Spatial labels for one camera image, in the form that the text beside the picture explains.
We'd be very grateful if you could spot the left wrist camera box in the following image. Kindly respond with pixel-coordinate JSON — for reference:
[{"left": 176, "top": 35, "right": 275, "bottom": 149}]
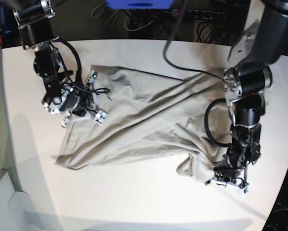
[{"left": 236, "top": 184, "right": 250, "bottom": 197}]

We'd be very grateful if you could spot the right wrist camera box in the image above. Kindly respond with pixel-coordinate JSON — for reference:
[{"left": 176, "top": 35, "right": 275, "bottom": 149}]
[{"left": 94, "top": 110, "right": 108, "bottom": 124}]

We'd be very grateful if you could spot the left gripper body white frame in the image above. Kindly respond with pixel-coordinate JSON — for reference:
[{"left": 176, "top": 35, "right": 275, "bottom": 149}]
[{"left": 205, "top": 166, "right": 249, "bottom": 190}]

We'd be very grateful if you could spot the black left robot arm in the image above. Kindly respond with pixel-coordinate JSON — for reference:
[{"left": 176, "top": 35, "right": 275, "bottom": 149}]
[{"left": 204, "top": 0, "right": 288, "bottom": 193}]

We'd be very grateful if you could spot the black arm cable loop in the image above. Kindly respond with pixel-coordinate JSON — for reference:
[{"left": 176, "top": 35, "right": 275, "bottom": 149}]
[
  {"left": 204, "top": 98, "right": 233, "bottom": 148},
  {"left": 50, "top": 38, "right": 83, "bottom": 85}
]

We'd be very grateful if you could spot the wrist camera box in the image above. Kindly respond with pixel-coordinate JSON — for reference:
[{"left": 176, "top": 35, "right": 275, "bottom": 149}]
[
  {"left": 94, "top": 110, "right": 108, "bottom": 124},
  {"left": 236, "top": 184, "right": 250, "bottom": 197}
]

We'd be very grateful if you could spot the black power strip red switch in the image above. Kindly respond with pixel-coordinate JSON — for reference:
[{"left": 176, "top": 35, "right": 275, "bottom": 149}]
[{"left": 183, "top": 10, "right": 225, "bottom": 21}]

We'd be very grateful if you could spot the white cable on floor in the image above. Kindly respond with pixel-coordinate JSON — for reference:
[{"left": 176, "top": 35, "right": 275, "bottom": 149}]
[{"left": 123, "top": 14, "right": 156, "bottom": 31}]

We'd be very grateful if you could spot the grey t-shirt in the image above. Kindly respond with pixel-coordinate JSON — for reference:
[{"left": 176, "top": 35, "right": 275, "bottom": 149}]
[{"left": 56, "top": 66, "right": 226, "bottom": 183}]

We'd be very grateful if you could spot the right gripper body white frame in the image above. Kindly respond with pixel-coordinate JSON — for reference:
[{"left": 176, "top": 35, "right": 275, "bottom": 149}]
[{"left": 62, "top": 69, "right": 110, "bottom": 128}]

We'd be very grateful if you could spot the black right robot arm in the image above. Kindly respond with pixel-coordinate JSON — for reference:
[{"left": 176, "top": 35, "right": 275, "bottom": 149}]
[{"left": 4, "top": 0, "right": 110, "bottom": 127}]

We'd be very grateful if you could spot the blue box at top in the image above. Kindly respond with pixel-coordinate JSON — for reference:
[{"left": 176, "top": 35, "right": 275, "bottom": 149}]
[{"left": 106, "top": 0, "right": 174, "bottom": 10}]

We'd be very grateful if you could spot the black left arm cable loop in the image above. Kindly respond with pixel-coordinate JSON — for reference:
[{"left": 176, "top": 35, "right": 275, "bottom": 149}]
[{"left": 204, "top": 98, "right": 233, "bottom": 148}]

